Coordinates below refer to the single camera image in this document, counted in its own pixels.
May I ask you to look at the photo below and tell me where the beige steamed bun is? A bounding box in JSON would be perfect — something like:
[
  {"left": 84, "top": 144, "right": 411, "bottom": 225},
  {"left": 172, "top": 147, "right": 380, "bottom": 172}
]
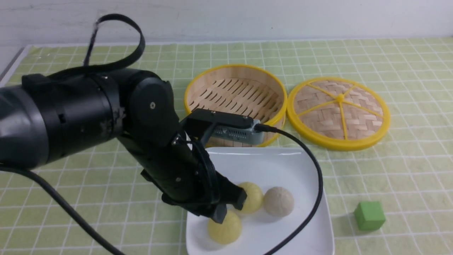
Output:
[{"left": 263, "top": 187, "right": 295, "bottom": 217}]

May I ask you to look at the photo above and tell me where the bamboo steamer basket yellow rim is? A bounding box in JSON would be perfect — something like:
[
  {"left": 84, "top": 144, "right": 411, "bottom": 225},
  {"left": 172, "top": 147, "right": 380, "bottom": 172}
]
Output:
[{"left": 184, "top": 64, "right": 287, "bottom": 129}]

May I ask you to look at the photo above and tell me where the yellow steamed bun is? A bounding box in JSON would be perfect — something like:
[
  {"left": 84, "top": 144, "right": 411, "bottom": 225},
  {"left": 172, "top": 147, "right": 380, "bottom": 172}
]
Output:
[
  {"left": 239, "top": 181, "right": 264, "bottom": 214},
  {"left": 207, "top": 210, "right": 242, "bottom": 245}
]

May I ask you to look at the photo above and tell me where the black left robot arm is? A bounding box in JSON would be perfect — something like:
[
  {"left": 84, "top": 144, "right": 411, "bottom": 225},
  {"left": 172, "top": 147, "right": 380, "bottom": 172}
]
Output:
[{"left": 1, "top": 68, "right": 246, "bottom": 223}]

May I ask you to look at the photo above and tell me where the woven bamboo steamer lid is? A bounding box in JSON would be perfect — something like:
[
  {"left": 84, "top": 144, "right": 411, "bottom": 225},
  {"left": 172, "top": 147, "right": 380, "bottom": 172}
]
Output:
[{"left": 287, "top": 77, "right": 391, "bottom": 151}]

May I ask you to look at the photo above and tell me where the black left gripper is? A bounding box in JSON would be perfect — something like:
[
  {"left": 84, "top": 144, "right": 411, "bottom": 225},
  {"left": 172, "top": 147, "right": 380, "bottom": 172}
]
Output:
[{"left": 119, "top": 134, "right": 247, "bottom": 224}]

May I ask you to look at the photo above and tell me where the green checkered tablecloth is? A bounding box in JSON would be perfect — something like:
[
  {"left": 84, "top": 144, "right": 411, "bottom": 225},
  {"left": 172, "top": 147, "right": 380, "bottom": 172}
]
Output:
[{"left": 0, "top": 37, "right": 453, "bottom": 255}]

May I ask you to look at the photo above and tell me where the green cube block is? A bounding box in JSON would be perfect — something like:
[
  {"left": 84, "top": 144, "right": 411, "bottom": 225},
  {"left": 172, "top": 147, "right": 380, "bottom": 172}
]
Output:
[{"left": 354, "top": 201, "right": 386, "bottom": 231}]

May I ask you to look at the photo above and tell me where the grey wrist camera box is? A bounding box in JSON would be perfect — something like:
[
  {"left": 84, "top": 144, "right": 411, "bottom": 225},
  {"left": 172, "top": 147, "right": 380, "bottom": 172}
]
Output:
[{"left": 181, "top": 108, "right": 265, "bottom": 146}]

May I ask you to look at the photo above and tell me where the white square plate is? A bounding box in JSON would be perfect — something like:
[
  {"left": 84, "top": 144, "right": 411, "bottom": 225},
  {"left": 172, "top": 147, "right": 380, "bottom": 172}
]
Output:
[{"left": 186, "top": 147, "right": 319, "bottom": 255}]

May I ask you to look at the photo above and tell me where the black camera cable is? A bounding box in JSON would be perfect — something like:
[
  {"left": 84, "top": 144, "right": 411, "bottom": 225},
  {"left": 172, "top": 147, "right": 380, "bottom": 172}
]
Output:
[{"left": 0, "top": 13, "right": 324, "bottom": 255}]

